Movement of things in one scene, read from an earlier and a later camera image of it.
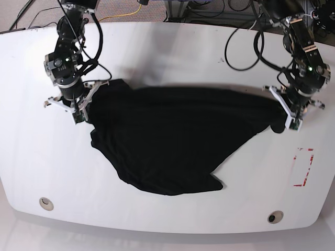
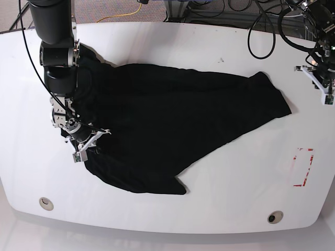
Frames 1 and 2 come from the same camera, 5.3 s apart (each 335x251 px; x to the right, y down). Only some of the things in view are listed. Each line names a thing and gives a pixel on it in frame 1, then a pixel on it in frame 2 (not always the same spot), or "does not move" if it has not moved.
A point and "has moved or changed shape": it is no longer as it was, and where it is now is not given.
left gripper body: [77, 105] -> [90, 141]
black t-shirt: [167, 140] has moved or changed shape
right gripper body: [294, 109] -> [324, 77]
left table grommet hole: [46, 204] does not move
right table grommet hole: [275, 216] does not move
